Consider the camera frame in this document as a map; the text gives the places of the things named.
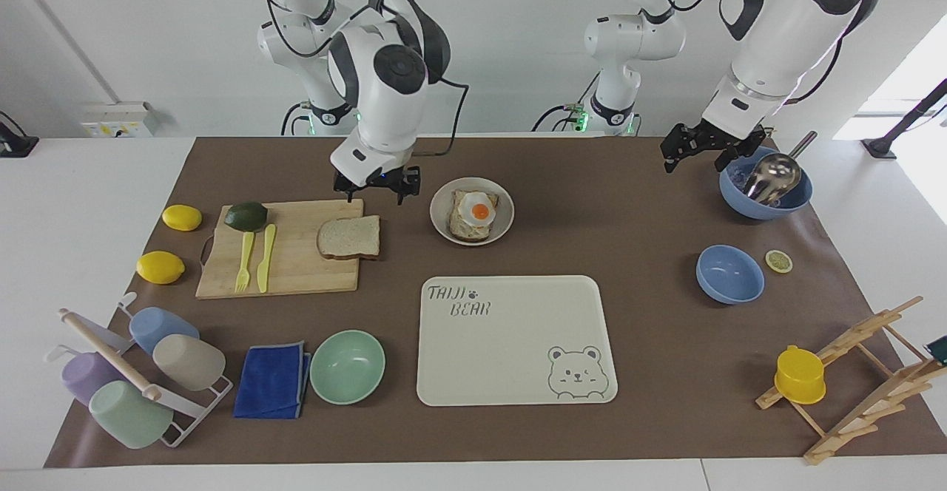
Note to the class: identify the small blue bowl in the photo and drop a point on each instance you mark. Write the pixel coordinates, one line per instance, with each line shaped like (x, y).
(730, 275)

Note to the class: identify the wooden cutting board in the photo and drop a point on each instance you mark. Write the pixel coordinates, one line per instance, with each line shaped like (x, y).
(303, 273)

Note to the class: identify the yellow-green plastic fork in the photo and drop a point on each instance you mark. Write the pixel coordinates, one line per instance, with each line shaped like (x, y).
(244, 262)

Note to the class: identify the wooden drying rack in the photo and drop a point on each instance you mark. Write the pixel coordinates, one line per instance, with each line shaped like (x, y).
(865, 410)

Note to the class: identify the toast sandwich base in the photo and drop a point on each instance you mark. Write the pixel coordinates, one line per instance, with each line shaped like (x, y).
(467, 231)

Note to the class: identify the blue plastic cup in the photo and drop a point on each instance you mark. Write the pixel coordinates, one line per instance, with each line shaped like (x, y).
(159, 327)

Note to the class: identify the white wall socket box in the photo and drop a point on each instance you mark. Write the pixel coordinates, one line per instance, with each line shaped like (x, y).
(118, 120)

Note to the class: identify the metal ladle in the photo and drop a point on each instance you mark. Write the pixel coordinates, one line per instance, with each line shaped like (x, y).
(773, 174)

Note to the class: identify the green plastic cup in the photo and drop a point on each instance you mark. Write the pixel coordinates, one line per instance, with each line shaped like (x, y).
(129, 415)

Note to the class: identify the dark teal object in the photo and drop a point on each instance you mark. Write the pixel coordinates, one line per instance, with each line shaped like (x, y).
(939, 348)

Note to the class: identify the bread slice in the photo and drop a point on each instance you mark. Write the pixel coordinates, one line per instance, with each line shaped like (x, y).
(349, 237)

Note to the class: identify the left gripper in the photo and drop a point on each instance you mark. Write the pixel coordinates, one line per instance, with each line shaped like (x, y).
(721, 138)

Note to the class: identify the purple plastic cup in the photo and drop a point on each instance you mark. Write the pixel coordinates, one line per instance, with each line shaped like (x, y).
(85, 376)

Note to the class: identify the yellow plastic cup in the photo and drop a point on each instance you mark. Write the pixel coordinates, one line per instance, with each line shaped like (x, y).
(800, 376)

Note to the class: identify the blue folded cloth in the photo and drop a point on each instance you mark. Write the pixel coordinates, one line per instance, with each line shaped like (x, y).
(270, 384)

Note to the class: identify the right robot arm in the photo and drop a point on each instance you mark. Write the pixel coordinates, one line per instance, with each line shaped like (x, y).
(385, 99)

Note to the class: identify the yellow lemon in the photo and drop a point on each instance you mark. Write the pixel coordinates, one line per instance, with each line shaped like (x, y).
(182, 217)
(160, 267)

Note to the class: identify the white round plate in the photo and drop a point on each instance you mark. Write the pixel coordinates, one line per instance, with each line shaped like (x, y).
(444, 217)

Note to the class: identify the black stand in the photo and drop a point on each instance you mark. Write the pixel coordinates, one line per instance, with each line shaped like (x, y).
(906, 117)
(15, 143)

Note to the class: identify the yellow-green plastic knife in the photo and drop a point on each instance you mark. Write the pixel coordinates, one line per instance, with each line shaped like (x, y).
(265, 258)

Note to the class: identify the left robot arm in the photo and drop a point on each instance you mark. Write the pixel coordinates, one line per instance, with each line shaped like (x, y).
(777, 32)

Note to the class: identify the green bowl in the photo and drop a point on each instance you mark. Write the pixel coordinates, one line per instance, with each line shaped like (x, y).
(348, 367)

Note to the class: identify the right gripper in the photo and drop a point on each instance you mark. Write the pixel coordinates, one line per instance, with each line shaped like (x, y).
(376, 178)

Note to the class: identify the lime slice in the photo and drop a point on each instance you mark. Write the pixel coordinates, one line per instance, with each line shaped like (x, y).
(778, 261)

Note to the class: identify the green avocado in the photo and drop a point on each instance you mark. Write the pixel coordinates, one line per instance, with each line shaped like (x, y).
(245, 216)

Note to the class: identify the beige plastic cup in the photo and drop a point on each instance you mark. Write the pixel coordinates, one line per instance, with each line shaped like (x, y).
(191, 362)

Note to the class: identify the cream tray with bear print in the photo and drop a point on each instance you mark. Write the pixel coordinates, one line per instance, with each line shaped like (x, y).
(510, 343)

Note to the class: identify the fried egg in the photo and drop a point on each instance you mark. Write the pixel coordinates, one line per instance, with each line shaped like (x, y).
(479, 210)

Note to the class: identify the large blue bowl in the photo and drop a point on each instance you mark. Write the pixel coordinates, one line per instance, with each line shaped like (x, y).
(747, 202)

